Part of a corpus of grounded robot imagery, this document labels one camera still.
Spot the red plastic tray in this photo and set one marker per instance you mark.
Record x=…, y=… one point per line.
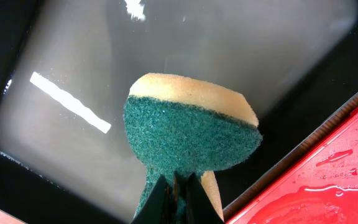
x=321, y=188

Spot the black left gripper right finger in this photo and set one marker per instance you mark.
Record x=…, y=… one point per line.
x=191, y=203

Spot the yellow green sponge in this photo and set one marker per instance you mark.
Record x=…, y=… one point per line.
x=179, y=125

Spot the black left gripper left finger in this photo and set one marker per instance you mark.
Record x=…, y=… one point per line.
x=158, y=208

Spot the black water tray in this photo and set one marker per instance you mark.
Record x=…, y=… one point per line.
x=66, y=68

